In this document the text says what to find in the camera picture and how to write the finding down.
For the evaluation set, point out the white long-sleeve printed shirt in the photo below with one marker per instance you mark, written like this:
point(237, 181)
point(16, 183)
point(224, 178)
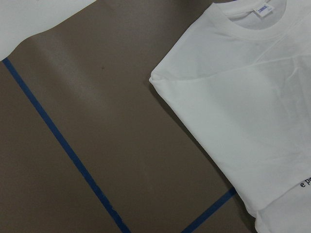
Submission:
point(239, 79)

